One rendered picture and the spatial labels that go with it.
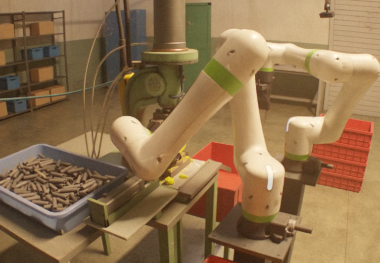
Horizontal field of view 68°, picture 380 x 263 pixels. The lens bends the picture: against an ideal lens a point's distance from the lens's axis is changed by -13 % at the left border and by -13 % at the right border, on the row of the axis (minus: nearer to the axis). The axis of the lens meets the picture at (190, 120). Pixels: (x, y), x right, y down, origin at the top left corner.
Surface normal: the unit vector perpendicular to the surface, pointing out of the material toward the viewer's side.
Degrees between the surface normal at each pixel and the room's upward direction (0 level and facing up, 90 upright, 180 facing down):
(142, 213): 0
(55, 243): 0
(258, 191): 90
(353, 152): 90
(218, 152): 90
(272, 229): 81
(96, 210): 90
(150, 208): 0
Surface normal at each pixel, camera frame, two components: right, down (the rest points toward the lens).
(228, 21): -0.45, 0.26
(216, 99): 0.20, 0.54
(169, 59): 0.05, 0.29
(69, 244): 0.00, -0.96
